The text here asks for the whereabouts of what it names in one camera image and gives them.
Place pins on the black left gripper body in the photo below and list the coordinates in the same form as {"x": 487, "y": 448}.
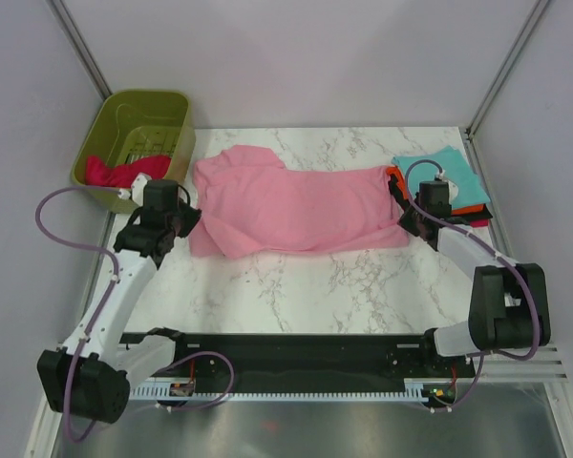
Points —
{"x": 184, "y": 219}

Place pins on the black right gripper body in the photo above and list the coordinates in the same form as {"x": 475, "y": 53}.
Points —
{"x": 411, "y": 220}

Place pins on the red t shirt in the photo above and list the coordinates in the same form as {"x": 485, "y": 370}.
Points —
{"x": 98, "y": 173}

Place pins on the pink t shirt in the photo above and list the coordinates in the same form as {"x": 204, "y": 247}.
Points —
{"x": 251, "y": 202}

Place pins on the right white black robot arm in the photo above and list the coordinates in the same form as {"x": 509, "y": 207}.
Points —
{"x": 508, "y": 311}

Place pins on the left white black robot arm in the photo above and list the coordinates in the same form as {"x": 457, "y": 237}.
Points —
{"x": 89, "y": 376}

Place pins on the folded teal t shirt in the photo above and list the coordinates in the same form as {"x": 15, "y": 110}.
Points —
{"x": 453, "y": 163}

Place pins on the folded orange t shirt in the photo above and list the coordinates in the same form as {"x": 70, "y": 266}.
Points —
{"x": 392, "y": 170}

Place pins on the folded magenta t shirt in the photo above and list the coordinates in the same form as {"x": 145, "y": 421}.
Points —
{"x": 480, "y": 223}

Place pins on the folded black t shirt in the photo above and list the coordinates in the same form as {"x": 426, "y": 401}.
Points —
{"x": 473, "y": 217}

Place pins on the olive green plastic bin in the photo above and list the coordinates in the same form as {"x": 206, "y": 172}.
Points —
{"x": 136, "y": 124}

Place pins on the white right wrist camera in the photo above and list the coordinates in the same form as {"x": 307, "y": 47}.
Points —
{"x": 453, "y": 189}

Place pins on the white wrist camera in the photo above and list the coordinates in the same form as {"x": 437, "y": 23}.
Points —
{"x": 136, "y": 190}
{"x": 453, "y": 189}

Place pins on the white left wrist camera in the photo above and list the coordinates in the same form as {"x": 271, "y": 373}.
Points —
{"x": 136, "y": 190}

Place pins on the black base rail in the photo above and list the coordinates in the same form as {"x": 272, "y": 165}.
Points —
{"x": 296, "y": 363}

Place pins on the white slotted cable duct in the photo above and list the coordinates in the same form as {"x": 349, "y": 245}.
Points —
{"x": 155, "y": 390}

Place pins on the right aluminium frame post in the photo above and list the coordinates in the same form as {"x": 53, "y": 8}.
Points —
{"x": 508, "y": 64}

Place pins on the aluminium frame post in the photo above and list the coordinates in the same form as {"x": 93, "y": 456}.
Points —
{"x": 66, "y": 22}
{"x": 508, "y": 64}

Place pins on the left aluminium frame post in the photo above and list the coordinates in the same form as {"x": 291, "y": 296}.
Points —
{"x": 66, "y": 22}

